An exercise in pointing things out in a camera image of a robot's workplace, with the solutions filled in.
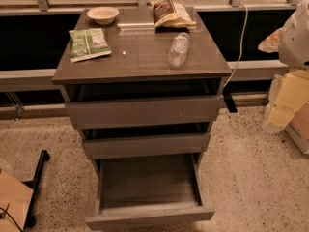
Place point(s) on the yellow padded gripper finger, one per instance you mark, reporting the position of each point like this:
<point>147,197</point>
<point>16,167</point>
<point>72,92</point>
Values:
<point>287,94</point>

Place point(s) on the clear plastic water bottle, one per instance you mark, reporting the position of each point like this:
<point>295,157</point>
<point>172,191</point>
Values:
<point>178,50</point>

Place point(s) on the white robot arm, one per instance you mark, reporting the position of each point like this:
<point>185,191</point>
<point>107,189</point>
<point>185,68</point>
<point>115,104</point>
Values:
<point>291,41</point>

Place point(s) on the grey top drawer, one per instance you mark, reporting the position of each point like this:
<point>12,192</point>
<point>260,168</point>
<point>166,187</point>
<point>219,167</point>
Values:
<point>143,112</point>

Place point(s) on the grey middle drawer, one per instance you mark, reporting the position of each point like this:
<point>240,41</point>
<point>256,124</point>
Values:
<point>146,146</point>

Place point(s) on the grey drawer cabinet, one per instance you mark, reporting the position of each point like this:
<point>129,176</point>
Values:
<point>138,68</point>

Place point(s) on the grey open bottom drawer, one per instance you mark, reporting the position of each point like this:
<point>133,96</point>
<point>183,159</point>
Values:
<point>148,191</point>

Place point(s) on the brown cardboard box right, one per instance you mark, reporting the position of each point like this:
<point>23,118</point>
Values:
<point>298,129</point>

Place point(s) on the brown chip bag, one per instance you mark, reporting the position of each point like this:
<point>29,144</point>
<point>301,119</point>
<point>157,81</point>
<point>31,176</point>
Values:
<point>169,13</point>

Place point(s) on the green snack bag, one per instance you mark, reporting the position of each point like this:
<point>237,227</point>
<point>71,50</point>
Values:
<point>88,44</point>

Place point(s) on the black metal stand leg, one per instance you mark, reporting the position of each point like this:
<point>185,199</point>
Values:
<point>34,186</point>

